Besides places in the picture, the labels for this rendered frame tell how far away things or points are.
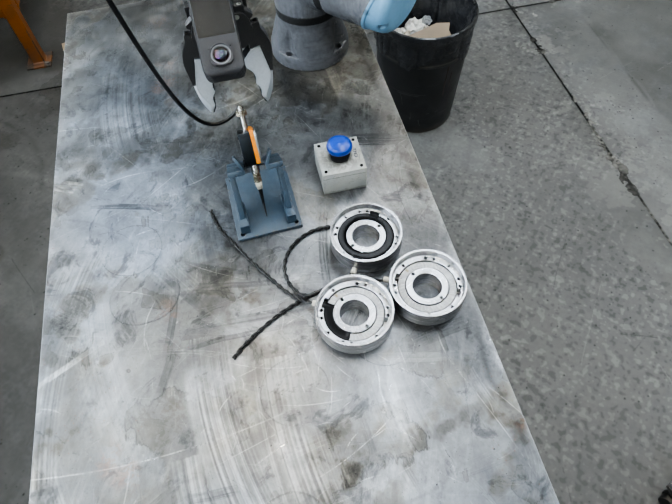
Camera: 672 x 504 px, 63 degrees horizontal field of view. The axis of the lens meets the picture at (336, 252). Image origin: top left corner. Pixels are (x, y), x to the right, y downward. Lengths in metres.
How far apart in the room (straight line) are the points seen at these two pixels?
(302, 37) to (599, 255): 1.22
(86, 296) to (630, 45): 2.35
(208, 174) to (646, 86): 1.94
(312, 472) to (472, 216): 1.33
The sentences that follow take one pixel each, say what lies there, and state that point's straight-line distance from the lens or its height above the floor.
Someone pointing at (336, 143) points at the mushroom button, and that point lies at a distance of 0.85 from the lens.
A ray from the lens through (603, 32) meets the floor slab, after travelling 2.75.
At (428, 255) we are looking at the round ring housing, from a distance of 0.79.
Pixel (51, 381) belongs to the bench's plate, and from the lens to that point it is 0.84.
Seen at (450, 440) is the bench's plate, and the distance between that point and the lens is 0.72.
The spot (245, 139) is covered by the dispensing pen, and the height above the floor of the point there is 0.93.
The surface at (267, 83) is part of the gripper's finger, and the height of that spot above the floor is 1.01.
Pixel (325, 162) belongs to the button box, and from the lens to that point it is 0.87.
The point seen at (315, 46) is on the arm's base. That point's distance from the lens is 1.08.
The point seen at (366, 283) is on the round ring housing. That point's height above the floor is 0.83.
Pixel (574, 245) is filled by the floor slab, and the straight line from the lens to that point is 1.91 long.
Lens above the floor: 1.49
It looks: 57 degrees down
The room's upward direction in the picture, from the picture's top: 4 degrees counter-clockwise
